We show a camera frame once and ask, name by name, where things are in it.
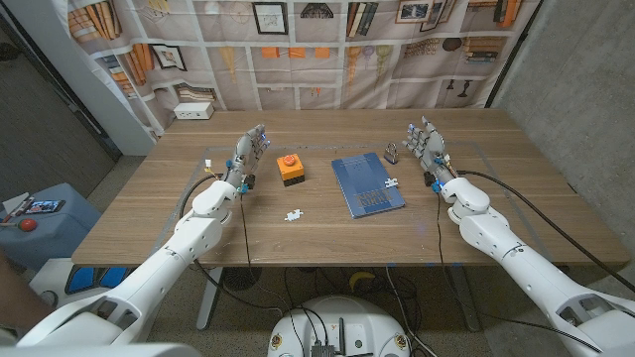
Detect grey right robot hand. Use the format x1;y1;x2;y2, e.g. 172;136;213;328
401;116;460;188

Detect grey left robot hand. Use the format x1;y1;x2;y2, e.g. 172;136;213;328
223;123;272;193

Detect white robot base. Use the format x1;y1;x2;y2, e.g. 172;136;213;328
267;296;412;357

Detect orange emergency button box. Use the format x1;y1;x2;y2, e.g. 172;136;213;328
276;153;306;187

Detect blue notebook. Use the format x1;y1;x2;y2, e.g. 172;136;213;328
330;152;407;220

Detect white power strip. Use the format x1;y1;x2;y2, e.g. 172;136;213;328
173;101;215;121

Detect black backdrop stand pole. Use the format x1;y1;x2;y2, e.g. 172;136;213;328
484;0;545;109

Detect printed bookshelf backdrop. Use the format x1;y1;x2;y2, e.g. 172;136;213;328
66;0;542;145

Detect black round fan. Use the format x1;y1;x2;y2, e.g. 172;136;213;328
221;267;263;293

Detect yellow curved object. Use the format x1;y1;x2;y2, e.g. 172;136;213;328
348;270;377;293

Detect white table leg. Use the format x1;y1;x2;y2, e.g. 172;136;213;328
195;267;224;331

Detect grey table leg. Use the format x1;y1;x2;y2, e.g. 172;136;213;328
448;265;482;332

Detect white platform with blue pads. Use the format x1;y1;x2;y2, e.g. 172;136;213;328
29;257;135;308

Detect smartphone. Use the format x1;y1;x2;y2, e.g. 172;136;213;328
24;198;66;215

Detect white paper sheet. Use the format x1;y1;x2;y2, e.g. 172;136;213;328
1;191;31;215

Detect white robot torso edge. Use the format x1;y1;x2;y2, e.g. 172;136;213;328
0;342;202;357

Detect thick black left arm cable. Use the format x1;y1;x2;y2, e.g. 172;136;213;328
178;173;287;318

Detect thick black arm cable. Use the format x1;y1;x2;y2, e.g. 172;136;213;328
454;170;635;295
178;173;287;318

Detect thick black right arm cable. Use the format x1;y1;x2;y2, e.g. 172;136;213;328
454;170;635;295

